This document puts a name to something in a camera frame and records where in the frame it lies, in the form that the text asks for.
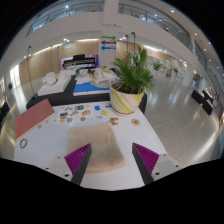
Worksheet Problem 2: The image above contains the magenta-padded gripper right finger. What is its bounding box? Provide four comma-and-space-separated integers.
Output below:
131, 142, 183, 187

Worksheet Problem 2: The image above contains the purple-framed display screen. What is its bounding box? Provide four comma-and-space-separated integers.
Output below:
60, 54, 100, 71

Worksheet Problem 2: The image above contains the potted palm in striped pot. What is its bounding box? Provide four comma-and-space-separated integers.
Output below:
109, 46, 155, 117

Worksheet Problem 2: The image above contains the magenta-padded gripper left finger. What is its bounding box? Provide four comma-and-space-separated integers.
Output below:
41, 143, 92, 186

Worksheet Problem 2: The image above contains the pink flat board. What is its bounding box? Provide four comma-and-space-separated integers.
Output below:
14, 98, 56, 141

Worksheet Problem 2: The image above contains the black display platform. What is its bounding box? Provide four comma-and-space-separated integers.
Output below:
25, 73, 148, 112

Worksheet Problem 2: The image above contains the black floor lamp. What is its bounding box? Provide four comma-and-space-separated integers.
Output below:
27, 45, 39, 100

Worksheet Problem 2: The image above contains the white sign with coloured arrows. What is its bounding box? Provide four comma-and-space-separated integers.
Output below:
99, 34, 118, 70

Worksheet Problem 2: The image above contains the model on blue base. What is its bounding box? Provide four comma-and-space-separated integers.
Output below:
73, 68, 118, 97

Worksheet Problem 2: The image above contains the white sheet with colourful stickers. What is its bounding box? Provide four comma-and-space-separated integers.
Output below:
54, 103, 113, 124

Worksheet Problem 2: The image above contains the beige waffle towel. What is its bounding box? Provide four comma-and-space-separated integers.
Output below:
66, 122, 128, 174

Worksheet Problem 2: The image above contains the group of black chairs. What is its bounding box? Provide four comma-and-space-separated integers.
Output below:
191, 89, 215, 116

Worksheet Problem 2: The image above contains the small golden wooden piece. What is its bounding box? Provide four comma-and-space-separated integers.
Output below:
108, 117, 120, 127

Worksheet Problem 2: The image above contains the white architectural model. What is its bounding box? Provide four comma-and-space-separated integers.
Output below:
37, 70, 73, 97

